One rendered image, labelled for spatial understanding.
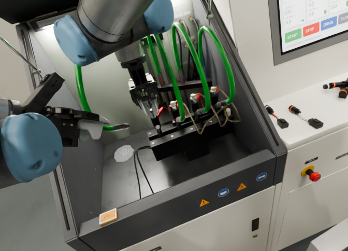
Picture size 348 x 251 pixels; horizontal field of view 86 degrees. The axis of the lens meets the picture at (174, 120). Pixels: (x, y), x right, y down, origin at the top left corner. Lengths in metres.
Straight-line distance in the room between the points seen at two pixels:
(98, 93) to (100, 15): 0.69
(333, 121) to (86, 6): 0.72
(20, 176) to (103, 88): 0.72
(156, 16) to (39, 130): 0.27
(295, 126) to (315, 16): 0.41
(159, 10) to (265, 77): 0.52
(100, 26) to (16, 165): 0.19
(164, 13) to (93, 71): 0.56
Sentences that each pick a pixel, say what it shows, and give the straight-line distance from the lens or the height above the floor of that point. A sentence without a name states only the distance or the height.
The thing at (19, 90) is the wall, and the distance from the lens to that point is 2.74.
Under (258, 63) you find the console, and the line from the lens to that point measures 0.78.
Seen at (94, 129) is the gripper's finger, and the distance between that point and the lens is 0.48.
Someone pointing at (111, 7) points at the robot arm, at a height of 1.44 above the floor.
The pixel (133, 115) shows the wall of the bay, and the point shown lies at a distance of 1.00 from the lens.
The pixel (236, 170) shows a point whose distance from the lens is 0.62.
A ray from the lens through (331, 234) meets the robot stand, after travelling 0.52.
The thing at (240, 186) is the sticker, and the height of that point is 0.87.
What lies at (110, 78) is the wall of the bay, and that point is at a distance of 0.91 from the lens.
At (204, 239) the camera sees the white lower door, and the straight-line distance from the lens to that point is 0.89.
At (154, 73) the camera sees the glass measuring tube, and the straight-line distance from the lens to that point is 0.89.
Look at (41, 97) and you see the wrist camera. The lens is 0.45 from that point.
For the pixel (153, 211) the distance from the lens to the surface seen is 0.62.
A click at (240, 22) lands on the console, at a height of 1.28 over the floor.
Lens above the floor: 1.44
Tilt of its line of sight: 36 degrees down
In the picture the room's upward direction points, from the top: 17 degrees counter-clockwise
